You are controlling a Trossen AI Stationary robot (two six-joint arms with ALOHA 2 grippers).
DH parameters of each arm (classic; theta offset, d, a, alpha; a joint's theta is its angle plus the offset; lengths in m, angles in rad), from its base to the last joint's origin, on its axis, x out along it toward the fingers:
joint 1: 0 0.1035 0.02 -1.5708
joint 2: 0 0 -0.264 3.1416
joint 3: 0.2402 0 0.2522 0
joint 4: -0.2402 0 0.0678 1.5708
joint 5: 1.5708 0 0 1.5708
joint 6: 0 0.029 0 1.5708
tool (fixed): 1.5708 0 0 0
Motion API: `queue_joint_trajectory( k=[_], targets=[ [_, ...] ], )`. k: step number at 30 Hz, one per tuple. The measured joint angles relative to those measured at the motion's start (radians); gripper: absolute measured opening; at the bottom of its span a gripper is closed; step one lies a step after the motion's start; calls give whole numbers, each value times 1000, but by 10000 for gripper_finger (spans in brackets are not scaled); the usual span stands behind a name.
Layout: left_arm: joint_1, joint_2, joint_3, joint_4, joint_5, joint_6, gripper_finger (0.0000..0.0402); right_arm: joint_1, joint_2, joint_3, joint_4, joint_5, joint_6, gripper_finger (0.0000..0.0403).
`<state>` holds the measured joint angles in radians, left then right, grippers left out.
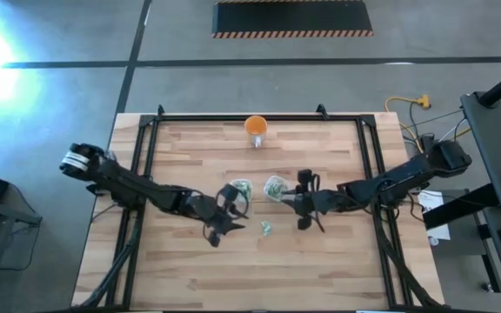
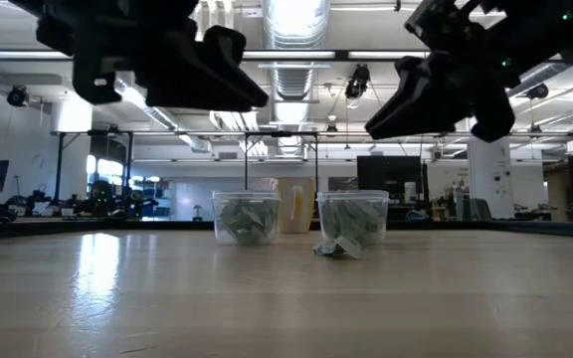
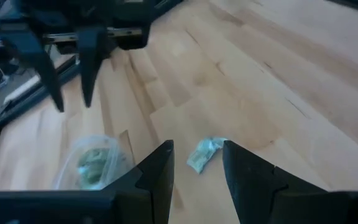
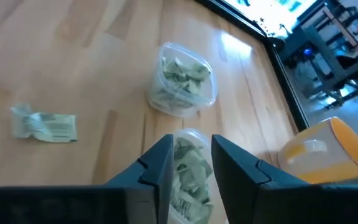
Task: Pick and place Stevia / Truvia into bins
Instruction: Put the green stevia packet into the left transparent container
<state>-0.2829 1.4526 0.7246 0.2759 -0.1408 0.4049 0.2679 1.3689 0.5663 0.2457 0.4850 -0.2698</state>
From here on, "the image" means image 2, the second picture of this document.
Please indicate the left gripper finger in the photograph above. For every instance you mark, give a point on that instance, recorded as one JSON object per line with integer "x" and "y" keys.
{"x": 202, "y": 84}
{"x": 227, "y": 42}

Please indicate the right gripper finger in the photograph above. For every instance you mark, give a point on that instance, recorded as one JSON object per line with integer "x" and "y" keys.
{"x": 431, "y": 104}
{"x": 408, "y": 68}

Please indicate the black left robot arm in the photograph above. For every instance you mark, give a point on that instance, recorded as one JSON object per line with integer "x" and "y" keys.
{"x": 92, "y": 7}

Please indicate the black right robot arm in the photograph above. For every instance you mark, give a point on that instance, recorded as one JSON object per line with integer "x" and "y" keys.
{"x": 555, "y": 30}

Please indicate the black background robot arm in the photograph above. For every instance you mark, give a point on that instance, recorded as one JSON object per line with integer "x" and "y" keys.
{"x": 33, "y": 199}

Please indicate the black monitor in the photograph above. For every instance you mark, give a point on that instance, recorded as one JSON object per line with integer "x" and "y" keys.
{"x": 391, "y": 174}

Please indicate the white building column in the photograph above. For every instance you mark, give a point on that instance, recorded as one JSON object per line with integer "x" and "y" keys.
{"x": 490, "y": 174}

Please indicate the black ceiling-mounted device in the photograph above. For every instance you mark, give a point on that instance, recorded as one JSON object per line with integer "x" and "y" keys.
{"x": 18, "y": 96}

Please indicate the wooden cabinet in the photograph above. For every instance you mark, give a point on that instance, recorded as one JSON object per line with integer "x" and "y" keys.
{"x": 557, "y": 196}

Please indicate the orange mug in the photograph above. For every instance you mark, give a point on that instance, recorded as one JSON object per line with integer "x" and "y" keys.
{"x": 299, "y": 204}

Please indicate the crumpled green white sweetener packet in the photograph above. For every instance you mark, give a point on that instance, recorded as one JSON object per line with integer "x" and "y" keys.
{"x": 337, "y": 247}

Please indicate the black overhead camera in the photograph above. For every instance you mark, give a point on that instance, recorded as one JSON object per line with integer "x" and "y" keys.
{"x": 358, "y": 82}

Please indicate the silver ventilation duct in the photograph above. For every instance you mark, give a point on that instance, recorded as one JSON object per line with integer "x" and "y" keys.
{"x": 296, "y": 30}

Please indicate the tall black rig frame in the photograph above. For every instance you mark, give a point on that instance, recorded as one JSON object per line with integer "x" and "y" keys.
{"x": 59, "y": 164}

